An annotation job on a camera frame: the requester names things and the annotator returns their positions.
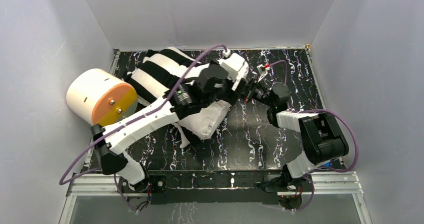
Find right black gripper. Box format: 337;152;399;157
236;77;275;108

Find white pillow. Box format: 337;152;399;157
173;100;232;148

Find black white striped pillowcase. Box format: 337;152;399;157
125;47;251;117

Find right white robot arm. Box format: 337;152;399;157
236;79;349;191

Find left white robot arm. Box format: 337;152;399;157
93;58;249;192

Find white orange cylinder roll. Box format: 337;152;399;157
66;69;138;126

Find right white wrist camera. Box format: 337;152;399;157
256;64;271;78

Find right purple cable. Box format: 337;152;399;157
263;59;361;173

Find purple cable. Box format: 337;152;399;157
263;59;361;173
58;45;230;197

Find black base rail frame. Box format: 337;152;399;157
118;170;312;209

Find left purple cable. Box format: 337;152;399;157
58;45;230;197

